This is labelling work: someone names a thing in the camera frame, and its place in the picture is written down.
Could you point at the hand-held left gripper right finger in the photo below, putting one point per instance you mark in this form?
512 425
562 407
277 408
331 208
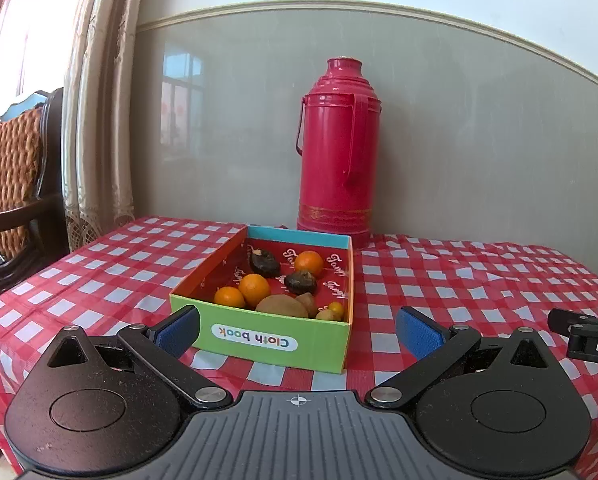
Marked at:
419 332

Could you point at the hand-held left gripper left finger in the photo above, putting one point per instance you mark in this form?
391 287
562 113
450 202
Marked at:
176 332

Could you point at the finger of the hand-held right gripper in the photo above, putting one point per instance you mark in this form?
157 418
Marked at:
561 317

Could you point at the colourful cardboard box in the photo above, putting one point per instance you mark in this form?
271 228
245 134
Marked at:
259 342

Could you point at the small yellow kumquat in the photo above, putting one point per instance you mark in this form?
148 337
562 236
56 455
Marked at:
335 307

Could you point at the small pale yellow fruit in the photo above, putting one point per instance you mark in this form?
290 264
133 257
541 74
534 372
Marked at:
325 316

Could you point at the pale brown kiwi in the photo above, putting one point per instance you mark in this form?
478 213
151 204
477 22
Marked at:
281 306

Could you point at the dark brown round fruit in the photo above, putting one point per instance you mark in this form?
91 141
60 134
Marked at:
265 262
300 282

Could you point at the small brown nut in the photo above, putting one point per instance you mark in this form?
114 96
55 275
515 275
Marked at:
308 301

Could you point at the orange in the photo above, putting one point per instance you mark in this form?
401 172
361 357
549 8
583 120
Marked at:
310 263
230 296
255 290

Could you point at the red checked tablecloth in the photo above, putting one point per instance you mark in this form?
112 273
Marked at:
454 280

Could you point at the red thermos flask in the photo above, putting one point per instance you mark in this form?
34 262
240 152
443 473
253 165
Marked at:
329 160

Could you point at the dark wooden chair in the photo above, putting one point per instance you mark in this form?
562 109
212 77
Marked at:
54 170

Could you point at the woven brown chair mat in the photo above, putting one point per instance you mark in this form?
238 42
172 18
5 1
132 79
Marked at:
9 170

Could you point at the beige lace curtain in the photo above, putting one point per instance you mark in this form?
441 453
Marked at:
104 110

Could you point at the light blue cloth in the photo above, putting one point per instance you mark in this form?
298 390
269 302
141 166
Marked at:
26 102

